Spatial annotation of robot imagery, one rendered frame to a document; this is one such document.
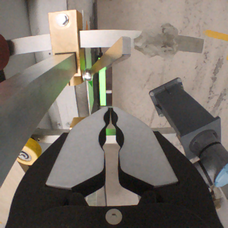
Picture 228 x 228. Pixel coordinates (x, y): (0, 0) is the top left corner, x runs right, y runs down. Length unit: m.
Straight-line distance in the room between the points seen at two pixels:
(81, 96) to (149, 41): 0.30
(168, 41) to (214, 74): 1.28
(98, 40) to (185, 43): 0.16
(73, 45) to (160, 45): 0.15
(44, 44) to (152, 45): 0.20
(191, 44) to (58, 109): 0.53
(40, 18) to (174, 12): 0.97
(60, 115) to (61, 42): 0.42
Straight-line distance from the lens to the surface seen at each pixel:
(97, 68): 0.17
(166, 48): 0.26
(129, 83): 1.20
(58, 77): 0.17
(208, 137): 0.84
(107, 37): 0.26
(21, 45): 0.31
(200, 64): 1.40
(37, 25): 0.56
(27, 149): 0.37
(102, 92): 0.45
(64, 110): 0.61
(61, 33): 0.26
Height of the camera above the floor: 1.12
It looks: 58 degrees down
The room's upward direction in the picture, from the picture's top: 176 degrees clockwise
